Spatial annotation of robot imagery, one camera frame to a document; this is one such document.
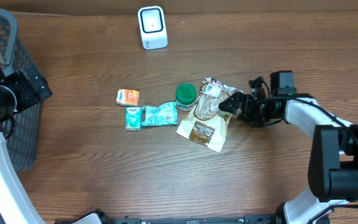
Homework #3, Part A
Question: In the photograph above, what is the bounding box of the brown white snack bag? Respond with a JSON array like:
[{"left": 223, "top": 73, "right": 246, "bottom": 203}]
[{"left": 177, "top": 77, "right": 243, "bottom": 152}]

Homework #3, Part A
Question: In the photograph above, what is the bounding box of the green lid jar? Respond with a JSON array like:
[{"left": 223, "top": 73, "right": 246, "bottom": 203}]
[{"left": 175, "top": 83, "right": 197, "bottom": 111}]

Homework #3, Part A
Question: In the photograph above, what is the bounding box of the teal packet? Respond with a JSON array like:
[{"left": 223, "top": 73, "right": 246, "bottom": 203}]
[{"left": 141, "top": 102, "right": 178, "bottom": 127}]

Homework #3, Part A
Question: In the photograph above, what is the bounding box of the teal tissue pack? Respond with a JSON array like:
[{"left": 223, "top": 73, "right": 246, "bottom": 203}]
[{"left": 125, "top": 107, "right": 142, "bottom": 131}]

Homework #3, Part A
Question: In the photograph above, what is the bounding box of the orange snack packet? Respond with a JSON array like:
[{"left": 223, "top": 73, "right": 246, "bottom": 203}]
[{"left": 116, "top": 89, "right": 140, "bottom": 107}]

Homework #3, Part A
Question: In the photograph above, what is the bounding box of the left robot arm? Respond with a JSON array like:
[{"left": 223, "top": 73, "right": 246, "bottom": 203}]
[{"left": 0, "top": 54, "right": 43, "bottom": 223}]

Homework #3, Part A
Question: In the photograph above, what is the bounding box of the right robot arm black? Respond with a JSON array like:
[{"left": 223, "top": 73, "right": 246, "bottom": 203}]
[{"left": 219, "top": 70, "right": 358, "bottom": 223}]

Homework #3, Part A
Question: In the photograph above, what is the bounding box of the white barcode scanner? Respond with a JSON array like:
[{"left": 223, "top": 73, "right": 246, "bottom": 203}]
[{"left": 137, "top": 6, "right": 168, "bottom": 50}]

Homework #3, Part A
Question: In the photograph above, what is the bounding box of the grey plastic shopping basket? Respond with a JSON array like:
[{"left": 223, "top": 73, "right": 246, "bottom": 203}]
[{"left": 0, "top": 9, "right": 52, "bottom": 172}]

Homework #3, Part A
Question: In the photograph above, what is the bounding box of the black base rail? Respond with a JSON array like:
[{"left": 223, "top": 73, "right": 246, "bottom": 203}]
[{"left": 54, "top": 213, "right": 332, "bottom": 224}]

